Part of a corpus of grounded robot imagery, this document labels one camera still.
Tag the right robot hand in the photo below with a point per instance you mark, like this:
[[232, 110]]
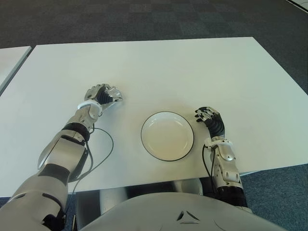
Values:
[[216, 125]]

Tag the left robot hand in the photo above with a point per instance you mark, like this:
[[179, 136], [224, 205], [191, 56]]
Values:
[[103, 96]]

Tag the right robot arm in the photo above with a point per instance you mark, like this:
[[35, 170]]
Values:
[[227, 170]]

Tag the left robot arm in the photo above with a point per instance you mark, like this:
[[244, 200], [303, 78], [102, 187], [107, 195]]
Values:
[[62, 149]]

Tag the white plate black rim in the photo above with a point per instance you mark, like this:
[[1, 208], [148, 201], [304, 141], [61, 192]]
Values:
[[166, 137]]

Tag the white round base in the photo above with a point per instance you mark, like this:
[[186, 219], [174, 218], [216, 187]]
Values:
[[190, 187]]

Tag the grey robot torso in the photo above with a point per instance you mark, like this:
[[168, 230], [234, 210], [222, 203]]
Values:
[[168, 211]]

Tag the neighbouring white table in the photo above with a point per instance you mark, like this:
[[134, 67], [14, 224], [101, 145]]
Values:
[[9, 62]]

